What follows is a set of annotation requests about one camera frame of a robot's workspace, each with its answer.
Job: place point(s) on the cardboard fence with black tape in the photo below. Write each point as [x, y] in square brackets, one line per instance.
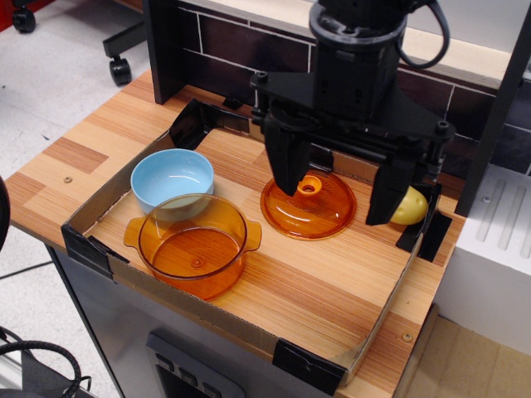
[351, 306]

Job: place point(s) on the black vertical post right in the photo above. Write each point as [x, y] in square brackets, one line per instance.
[498, 114]

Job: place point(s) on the black office chair base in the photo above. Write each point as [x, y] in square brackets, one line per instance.
[116, 45]

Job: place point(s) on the orange transparent plastic pot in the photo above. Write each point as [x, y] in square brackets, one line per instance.
[196, 243]

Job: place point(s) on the yellow toy potato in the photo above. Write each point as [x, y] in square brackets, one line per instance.
[412, 209]

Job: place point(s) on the toy oven control panel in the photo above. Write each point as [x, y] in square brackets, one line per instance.
[185, 368]

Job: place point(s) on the light blue bowl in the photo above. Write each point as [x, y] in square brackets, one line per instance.
[173, 184]

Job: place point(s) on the white toy sink drainboard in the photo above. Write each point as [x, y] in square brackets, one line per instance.
[498, 225]

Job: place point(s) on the black vertical post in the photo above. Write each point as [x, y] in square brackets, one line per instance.
[171, 32]
[498, 114]

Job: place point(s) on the black caster wheel top left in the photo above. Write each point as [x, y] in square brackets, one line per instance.
[23, 18]

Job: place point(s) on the black vertical post left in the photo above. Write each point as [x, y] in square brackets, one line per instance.
[171, 32]

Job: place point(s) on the orange transparent pot lid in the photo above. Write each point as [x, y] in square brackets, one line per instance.
[323, 205]

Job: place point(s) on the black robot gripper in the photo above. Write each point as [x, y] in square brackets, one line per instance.
[350, 101]

